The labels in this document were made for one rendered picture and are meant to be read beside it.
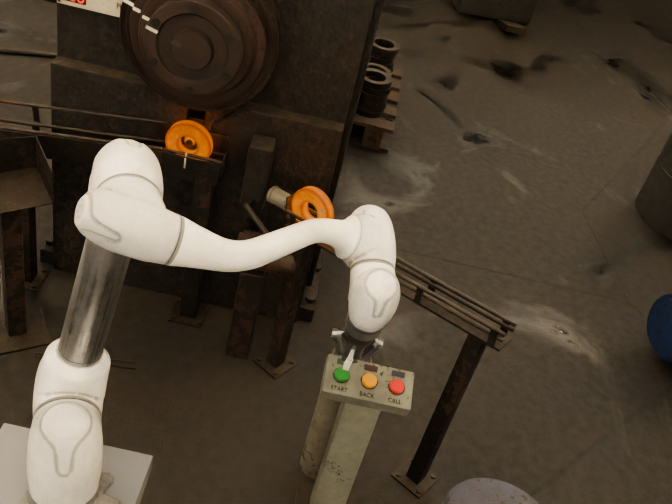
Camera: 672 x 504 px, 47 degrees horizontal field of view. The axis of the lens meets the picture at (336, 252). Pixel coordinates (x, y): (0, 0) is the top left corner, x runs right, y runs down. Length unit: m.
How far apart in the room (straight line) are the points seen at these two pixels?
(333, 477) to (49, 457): 0.89
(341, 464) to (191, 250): 1.02
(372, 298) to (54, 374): 0.76
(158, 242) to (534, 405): 1.99
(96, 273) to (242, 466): 1.08
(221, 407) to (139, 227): 1.37
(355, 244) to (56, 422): 0.75
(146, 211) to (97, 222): 0.09
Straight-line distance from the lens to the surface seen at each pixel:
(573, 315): 3.64
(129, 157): 1.59
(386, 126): 4.24
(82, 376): 1.91
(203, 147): 2.58
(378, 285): 1.64
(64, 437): 1.79
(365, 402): 2.09
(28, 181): 2.61
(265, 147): 2.53
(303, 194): 2.43
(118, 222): 1.46
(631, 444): 3.22
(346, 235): 1.72
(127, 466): 2.08
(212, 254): 1.52
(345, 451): 2.27
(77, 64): 2.71
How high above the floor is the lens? 2.10
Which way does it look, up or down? 37 degrees down
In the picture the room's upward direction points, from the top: 15 degrees clockwise
